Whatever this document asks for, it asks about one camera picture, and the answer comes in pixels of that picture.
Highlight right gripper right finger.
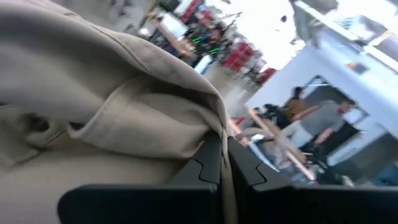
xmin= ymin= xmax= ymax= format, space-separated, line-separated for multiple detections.
xmin=228 ymin=136 xmax=398 ymax=224

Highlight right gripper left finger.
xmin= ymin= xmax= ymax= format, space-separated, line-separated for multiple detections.
xmin=57 ymin=130 xmax=224 ymax=224

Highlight beige garment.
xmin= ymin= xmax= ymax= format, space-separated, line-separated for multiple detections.
xmin=0 ymin=0 xmax=239 ymax=224

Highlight person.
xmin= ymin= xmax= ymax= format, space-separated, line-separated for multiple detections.
xmin=290 ymin=98 xmax=363 ymax=159
xmin=284 ymin=86 xmax=321 ymax=125

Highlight red chairs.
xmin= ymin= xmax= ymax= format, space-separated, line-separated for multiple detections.
xmin=222 ymin=42 xmax=277 ymax=85

